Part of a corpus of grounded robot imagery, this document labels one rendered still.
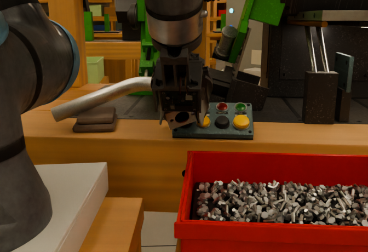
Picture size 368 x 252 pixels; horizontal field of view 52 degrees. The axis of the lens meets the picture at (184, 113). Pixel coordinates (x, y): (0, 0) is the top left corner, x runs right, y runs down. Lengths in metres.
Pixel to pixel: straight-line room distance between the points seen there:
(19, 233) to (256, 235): 0.23
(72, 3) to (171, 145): 0.77
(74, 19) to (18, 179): 0.97
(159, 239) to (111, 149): 1.38
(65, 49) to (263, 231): 0.34
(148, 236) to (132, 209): 1.53
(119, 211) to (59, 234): 0.15
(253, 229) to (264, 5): 0.61
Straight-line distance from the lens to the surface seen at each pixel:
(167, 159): 0.71
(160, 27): 0.49
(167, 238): 2.07
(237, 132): 0.69
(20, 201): 0.42
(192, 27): 0.50
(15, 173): 0.42
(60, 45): 0.53
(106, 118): 0.75
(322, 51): 0.87
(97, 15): 7.95
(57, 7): 1.37
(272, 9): 0.91
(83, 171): 0.58
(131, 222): 0.53
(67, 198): 0.51
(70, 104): 0.78
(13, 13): 0.52
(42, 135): 0.77
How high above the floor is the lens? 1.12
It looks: 14 degrees down
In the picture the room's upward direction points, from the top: straight up
